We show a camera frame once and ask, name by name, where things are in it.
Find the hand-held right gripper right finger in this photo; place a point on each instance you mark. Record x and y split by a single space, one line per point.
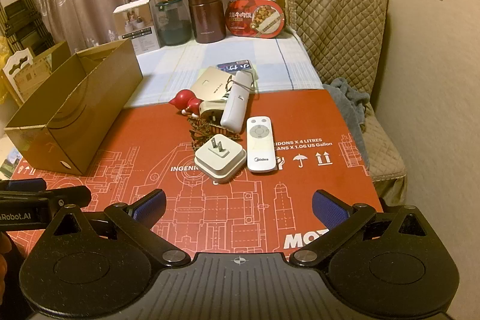
330 209

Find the brown thermos flask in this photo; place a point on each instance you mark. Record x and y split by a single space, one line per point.
206 16

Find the white plug adapter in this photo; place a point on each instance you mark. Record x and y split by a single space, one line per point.
221 162

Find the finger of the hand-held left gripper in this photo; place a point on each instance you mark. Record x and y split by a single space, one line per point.
26 185
73 197

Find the red instant meal box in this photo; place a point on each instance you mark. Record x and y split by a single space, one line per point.
255 20

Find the blue white tissue packet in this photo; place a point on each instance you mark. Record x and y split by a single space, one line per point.
230 66

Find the white oblong device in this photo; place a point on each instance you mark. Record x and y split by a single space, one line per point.
234 110

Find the brown shipping carton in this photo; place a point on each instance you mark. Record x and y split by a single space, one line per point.
37 72

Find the red printed cardboard mat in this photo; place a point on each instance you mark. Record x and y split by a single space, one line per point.
150 140

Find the white carved wooden board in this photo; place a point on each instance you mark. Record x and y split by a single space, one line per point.
15 61

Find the brown cardboard box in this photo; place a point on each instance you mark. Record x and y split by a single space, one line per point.
56 140

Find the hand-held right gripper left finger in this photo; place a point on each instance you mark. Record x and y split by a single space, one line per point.
150 208

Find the gold box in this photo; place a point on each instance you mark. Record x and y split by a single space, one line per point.
210 84

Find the pale checked tablecloth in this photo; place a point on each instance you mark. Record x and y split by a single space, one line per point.
180 61

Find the white product box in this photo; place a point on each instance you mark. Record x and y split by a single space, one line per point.
138 31

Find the glass jar green lid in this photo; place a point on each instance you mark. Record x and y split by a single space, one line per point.
172 27

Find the brown patterned ribbon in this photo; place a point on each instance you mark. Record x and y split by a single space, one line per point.
198 128

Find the picture booklet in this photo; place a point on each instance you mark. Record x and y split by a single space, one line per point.
9 160

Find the white remote control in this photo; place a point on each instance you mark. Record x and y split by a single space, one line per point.
260 151

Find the grey blanket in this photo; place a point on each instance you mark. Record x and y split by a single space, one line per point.
348 102

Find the red gourd toy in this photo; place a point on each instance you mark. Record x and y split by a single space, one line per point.
187 100

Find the chair with quilted cover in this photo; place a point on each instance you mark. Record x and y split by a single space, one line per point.
337 24

